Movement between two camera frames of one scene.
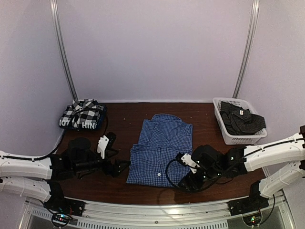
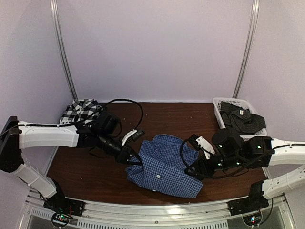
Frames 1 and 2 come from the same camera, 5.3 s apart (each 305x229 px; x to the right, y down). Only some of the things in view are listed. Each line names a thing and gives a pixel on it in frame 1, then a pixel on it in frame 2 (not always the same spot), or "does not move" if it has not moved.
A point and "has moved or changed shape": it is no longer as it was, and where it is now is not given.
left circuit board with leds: [61, 219] does not move
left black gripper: [115, 171] -> [124, 154]
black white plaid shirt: [83, 110] does not move
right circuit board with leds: [253, 220] does not move
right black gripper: [189, 186] -> [200, 163]
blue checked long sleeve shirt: [153, 161] has moved or changed shape
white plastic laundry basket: [237, 139] does not move
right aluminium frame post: [244, 61] does not move
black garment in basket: [238, 121] does not move
